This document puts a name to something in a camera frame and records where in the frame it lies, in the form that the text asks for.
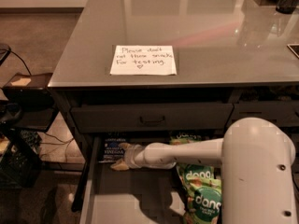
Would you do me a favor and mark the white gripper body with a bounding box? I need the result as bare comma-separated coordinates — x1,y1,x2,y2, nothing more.
124,145,146,169

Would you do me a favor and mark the blue vinegar chip bag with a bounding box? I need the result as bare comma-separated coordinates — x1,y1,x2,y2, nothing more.
98,133,128,162

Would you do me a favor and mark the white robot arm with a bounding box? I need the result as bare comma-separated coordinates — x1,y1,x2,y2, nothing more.
112,118,298,224

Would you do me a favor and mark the open middle drawer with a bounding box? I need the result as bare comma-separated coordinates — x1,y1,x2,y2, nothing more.
79,137,187,224

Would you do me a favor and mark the rear green Dang chip bag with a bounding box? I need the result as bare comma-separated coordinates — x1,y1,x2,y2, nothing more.
169,132,203,145

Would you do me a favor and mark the green dang chip bag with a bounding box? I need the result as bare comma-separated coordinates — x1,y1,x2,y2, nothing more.
183,177,222,224
177,163,214,187
169,132,203,145

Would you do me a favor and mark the middle green Dang chip bag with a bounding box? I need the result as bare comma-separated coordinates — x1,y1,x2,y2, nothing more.
177,163,214,187

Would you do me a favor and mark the top left dark drawer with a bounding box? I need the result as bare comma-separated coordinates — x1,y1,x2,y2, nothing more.
71,103,233,133

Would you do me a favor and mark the dark drawer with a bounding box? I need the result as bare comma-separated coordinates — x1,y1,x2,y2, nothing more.
227,101,299,127
71,103,233,133

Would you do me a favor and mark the front green Dang chip bag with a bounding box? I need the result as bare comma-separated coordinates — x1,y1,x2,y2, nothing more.
183,177,222,224

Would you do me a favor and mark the top right dark drawer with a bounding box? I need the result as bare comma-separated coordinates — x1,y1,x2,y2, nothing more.
227,101,299,127

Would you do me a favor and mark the white handwritten paper note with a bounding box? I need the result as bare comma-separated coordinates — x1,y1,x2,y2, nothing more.
110,45,177,76

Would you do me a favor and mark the green plastic crate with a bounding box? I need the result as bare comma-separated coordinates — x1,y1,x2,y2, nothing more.
0,130,41,189

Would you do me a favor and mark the black side shelf unit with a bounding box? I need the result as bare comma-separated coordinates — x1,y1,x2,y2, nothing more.
1,73,58,150

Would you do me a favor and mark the black cable at left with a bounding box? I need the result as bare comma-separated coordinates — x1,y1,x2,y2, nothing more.
0,43,33,77

